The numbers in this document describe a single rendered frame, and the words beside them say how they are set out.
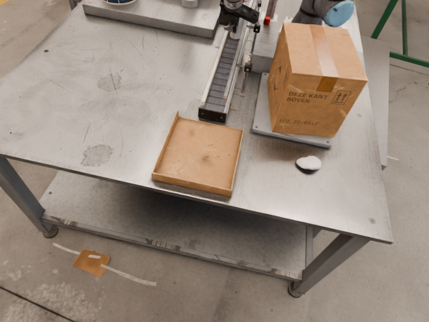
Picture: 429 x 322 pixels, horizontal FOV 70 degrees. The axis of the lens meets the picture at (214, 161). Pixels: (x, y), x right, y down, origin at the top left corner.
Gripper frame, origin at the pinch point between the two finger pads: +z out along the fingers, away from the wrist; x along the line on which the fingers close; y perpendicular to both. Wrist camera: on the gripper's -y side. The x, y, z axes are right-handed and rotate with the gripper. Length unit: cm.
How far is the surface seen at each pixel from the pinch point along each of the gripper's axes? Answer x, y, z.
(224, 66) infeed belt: 20.3, 1.1, -5.5
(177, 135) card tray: 57, 11, -21
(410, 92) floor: -57, -156, 141
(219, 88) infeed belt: 32.9, 0.3, -12.7
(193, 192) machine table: 76, -1, -32
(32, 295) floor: 141, 71, 26
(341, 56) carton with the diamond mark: 22, -39, -34
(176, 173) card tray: 71, 7, -29
